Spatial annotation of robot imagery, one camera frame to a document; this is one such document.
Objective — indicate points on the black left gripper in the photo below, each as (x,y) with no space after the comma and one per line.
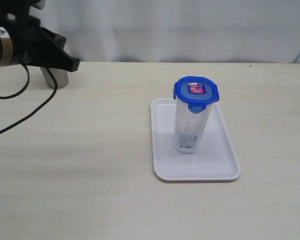
(24,41)

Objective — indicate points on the stainless steel tumbler cup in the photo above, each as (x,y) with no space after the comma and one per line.
(61,77)

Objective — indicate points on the blue plastic container lid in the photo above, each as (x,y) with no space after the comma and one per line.
(196,92)

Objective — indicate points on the clear plastic tall container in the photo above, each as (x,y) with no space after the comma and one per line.
(190,123)

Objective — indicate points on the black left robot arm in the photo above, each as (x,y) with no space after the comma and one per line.
(24,41)

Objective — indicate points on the white rectangular plastic tray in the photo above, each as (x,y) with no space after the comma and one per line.
(215,159)

